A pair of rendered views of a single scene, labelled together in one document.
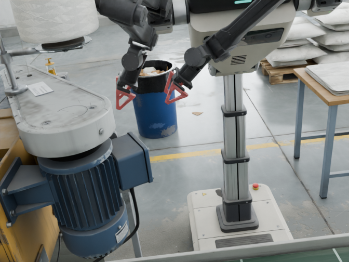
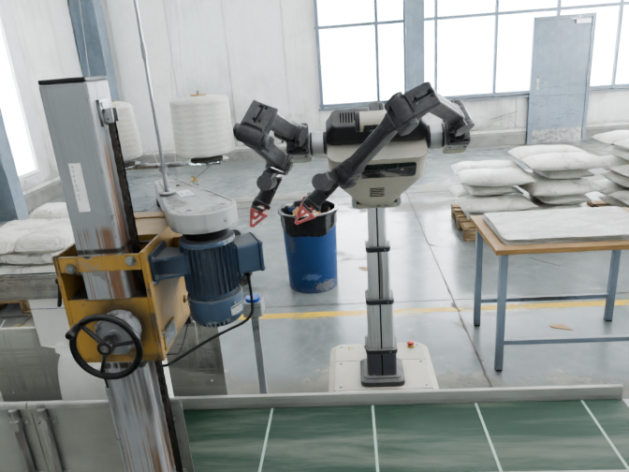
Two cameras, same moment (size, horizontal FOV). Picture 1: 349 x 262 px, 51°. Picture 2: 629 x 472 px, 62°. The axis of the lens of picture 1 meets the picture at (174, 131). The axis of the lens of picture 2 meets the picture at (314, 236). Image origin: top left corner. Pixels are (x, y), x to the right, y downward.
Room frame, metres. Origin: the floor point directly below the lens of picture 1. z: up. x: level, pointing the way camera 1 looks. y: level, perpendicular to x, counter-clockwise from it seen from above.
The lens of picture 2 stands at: (-0.67, -0.19, 1.77)
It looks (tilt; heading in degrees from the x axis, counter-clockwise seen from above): 19 degrees down; 5
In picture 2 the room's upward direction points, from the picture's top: 4 degrees counter-clockwise
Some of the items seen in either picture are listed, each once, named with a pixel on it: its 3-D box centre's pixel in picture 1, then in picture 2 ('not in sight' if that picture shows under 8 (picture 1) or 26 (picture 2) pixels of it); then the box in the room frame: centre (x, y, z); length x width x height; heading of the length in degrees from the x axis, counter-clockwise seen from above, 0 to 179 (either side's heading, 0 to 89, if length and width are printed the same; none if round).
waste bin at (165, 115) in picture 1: (153, 99); (311, 245); (3.27, 0.16, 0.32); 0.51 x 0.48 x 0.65; 0
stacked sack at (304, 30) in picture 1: (292, 31); (493, 176); (4.28, -1.52, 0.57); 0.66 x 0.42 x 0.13; 83
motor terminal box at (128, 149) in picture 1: (128, 165); (247, 257); (0.69, 0.11, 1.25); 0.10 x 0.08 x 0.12; 25
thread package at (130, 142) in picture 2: not in sight; (112, 130); (0.79, 0.48, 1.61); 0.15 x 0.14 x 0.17; 90
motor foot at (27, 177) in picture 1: (36, 186); (175, 261); (0.61, 0.29, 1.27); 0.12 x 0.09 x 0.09; 0
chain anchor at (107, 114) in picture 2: not in sight; (109, 111); (0.58, 0.38, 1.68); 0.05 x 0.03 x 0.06; 0
